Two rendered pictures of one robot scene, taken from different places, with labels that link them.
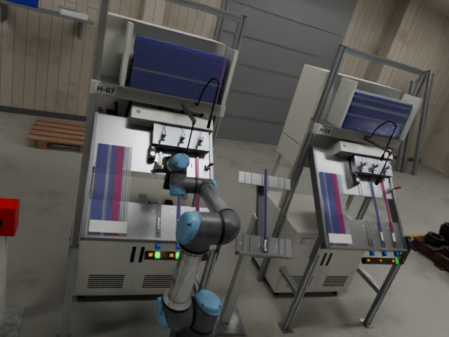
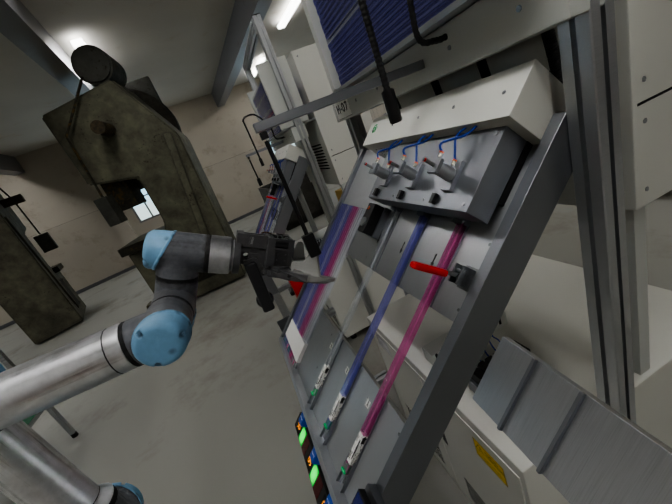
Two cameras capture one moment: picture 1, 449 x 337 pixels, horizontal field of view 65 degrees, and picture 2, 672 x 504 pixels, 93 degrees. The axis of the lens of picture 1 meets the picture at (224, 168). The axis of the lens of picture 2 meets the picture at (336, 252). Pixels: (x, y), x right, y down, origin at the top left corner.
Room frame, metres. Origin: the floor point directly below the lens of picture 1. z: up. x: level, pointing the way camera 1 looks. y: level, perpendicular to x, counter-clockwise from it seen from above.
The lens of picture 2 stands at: (1.90, -0.34, 1.30)
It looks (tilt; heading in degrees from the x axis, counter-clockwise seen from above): 20 degrees down; 100
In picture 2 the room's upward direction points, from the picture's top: 22 degrees counter-clockwise
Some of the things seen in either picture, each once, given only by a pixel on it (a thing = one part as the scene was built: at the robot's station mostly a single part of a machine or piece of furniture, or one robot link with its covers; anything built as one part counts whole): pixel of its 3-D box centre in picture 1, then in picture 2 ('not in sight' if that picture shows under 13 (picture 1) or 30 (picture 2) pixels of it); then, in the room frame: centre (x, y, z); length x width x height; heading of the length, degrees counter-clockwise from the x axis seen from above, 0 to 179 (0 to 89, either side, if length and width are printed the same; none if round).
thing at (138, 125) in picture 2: not in sight; (145, 189); (-0.77, 3.55, 1.48); 1.53 x 1.35 x 2.96; 31
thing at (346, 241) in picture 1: (329, 221); not in sight; (2.56, -0.91, 0.65); 1.01 x 0.73 x 1.29; 23
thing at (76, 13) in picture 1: (72, 13); not in sight; (4.58, 2.32, 1.53); 0.33 x 0.32 x 0.08; 119
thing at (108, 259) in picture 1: (131, 235); (519, 387); (2.15, 0.51, 0.31); 0.70 x 0.65 x 0.62; 113
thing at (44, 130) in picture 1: (84, 137); not in sight; (4.35, 1.89, 0.06); 1.27 x 0.87 x 0.12; 117
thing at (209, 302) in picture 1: (204, 309); not in sight; (1.19, -0.08, 0.72); 0.13 x 0.12 x 0.14; 114
